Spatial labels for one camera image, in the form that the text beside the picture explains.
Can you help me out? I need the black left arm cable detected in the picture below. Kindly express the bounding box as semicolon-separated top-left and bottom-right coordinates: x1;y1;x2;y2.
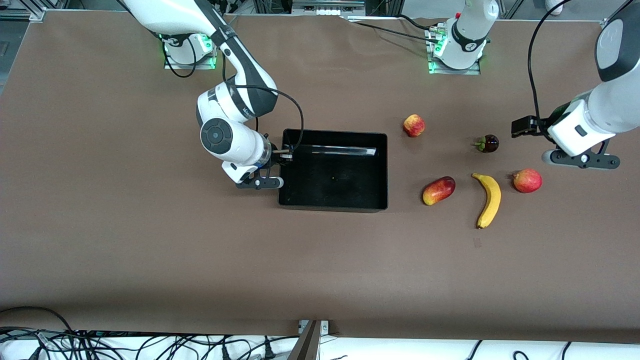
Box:
527;0;574;124

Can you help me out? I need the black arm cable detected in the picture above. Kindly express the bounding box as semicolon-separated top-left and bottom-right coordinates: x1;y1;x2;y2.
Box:
221;50;305;154
527;0;574;124
160;33;199;79

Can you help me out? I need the red yellow mango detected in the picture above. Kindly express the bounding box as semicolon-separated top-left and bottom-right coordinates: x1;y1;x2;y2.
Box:
422;176;457;207

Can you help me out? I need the large red apple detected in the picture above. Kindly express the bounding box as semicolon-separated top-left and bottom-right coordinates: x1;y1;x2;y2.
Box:
512;168;544;194

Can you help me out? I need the dark camera mount pole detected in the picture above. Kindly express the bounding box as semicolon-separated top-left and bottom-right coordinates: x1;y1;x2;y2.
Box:
288;320;321;360

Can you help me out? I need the black plastic box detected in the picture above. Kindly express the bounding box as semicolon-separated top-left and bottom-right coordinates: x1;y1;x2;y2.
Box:
277;128;390;214

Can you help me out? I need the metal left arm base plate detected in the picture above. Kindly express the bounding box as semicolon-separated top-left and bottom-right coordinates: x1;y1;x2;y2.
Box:
426;24;482;76

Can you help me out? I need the black looped floor cable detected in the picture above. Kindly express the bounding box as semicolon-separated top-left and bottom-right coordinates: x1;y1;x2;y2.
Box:
0;305;77;335

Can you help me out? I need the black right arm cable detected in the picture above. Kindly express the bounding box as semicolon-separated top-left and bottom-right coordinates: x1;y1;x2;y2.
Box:
221;50;305;154
160;33;199;79

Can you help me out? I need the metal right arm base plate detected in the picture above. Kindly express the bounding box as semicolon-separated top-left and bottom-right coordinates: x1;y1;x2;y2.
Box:
163;33;219;70

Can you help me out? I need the small metal table bracket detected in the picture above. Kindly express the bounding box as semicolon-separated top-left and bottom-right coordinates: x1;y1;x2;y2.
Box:
298;319;330;336

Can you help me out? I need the dark purple mangosteen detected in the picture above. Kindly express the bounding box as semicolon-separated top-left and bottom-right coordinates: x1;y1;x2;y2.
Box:
473;134;501;154

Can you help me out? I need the black cable across table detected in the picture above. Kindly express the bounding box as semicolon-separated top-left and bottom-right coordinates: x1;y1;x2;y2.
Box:
345;18;442;43

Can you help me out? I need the small red yellow apple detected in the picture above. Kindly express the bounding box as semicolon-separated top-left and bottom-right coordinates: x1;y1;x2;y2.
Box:
403;114;427;138

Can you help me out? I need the grey metal frame unit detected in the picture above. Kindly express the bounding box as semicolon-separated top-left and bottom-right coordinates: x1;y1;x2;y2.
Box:
291;0;367;15

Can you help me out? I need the yellow banana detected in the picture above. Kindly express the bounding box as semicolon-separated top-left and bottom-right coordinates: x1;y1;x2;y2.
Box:
471;172;502;230

